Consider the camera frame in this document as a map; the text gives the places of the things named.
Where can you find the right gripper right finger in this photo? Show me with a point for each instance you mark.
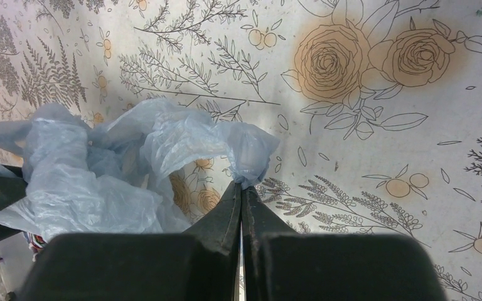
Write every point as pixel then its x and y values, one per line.
pixel 281 264

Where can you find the floral patterned table mat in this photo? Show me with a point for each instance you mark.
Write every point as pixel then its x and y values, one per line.
pixel 377 104

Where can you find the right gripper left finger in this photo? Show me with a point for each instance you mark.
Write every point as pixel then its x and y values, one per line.
pixel 197 264

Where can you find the light blue plastic trash bag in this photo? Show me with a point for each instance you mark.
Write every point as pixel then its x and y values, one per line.
pixel 114 178

